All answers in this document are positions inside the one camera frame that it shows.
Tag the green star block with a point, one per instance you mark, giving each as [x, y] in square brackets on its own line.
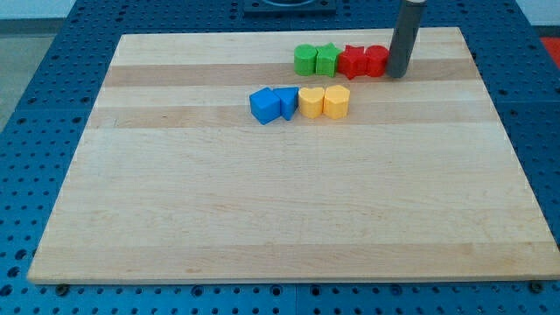
[327, 59]

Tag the red star block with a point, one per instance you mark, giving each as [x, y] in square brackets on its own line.
[352, 62]

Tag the blue cube block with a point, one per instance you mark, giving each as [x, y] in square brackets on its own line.
[265, 105]

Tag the blue triangle block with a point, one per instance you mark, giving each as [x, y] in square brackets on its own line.
[288, 101]

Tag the yellow heart block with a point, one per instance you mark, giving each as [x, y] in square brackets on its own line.
[310, 101]

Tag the yellow hexagon block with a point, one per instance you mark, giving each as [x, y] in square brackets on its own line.
[336, 101]

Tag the green cylinder block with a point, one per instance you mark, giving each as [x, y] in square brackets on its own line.
[305, 57]

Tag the wooden board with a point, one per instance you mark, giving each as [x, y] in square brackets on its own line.
[175, 182]

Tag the red cylinder block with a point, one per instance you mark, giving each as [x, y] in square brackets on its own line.
[377, 57]

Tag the grey cylindrical pointer tool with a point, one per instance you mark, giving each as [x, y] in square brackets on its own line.
[404, 37]

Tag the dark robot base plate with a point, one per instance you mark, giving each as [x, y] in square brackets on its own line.
[260, 7]

